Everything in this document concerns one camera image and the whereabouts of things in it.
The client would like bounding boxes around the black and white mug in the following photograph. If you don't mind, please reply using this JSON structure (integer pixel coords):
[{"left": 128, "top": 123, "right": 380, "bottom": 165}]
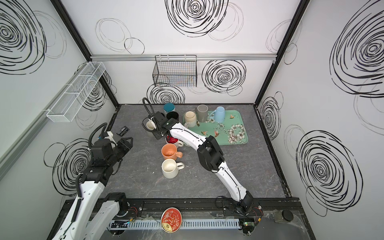
[{"left": 166, "top": 111, "right": 179, "bottom": 121}]

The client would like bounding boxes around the cream white mug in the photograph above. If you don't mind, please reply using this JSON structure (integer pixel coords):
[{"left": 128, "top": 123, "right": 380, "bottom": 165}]
[{"left": 166, "top": 135, "right": 184, "bottom": 148}]

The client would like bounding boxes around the silver grey mug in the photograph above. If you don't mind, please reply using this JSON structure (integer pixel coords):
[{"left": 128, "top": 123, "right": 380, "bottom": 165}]
[{"left": 145, "top": 120, "right": 157, "bottom": 132}]

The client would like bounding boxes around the orange peach mug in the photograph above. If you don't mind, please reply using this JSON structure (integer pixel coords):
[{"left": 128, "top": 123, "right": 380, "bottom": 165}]
[{"left": 161, "top": 144, "right": 183, "bottom": 161}]

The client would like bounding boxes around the white speckled mug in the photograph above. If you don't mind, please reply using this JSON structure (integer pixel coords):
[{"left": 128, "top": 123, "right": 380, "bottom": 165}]
[{"left": 161, "top": 159, "right": 185, "bottom": 179}]

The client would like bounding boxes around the light blue mug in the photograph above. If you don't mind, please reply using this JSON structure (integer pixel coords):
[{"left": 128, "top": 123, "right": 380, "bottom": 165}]
[{"left": 209, "top": 106, "right": 226, "bottom": 123}]

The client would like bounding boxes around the green floral tray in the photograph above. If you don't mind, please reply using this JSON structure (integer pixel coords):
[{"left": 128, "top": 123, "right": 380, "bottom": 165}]
[{"left": 190, "top": 110, "right": 248, "bottom": 146}]

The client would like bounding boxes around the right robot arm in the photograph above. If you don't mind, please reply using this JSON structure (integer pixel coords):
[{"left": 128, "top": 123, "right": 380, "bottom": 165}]
[{"left": 147, "top": 112, "right": 254, "bottom": 214}]

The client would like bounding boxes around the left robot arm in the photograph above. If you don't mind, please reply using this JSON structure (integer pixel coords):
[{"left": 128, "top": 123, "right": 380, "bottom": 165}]
[{"left": 53, "top": 137, "right": 133, "bottom": 240}]

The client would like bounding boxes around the teal and white mug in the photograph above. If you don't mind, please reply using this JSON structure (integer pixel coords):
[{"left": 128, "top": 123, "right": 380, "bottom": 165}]
[{"left": 163, "top": 103, "right": 176, "bottom": 114}]

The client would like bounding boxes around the beige mug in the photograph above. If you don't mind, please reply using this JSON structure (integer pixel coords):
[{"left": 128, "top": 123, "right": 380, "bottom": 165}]
[{"left": 184, "top": 111, "right": 197, "bottom": 128}]

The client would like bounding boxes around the small black device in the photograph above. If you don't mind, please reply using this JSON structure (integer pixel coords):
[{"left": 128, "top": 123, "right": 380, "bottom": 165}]
[{"left": 117, "top": 126, "right": 129, "bottom": 137}]

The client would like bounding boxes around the black lid jar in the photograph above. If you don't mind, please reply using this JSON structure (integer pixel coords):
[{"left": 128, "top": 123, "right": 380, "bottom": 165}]
[{"left": 274, "top": 210, "right": 294, "bottom": 224}]

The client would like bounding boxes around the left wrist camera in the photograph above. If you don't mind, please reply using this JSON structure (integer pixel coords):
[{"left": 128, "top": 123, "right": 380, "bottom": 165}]
[{"left": 103, "top": 131, "right": 117, "bottom": 148}]

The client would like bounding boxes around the black wire basket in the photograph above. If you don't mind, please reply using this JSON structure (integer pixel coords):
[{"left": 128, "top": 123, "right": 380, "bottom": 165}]
[{"left": 152, "top": 55, "right": 198, "bottom": 87}]

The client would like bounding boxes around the white wire shelf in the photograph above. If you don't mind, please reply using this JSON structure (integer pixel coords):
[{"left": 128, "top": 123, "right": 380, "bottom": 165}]
[{"left": 46, "top": 62, "right": 106, "bottom": 123}]

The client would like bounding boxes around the white slotted cable duct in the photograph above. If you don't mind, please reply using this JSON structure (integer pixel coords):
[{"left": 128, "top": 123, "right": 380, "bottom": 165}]
[{"left": 107, "top": 218, "right": 241, "bottom": 232}]

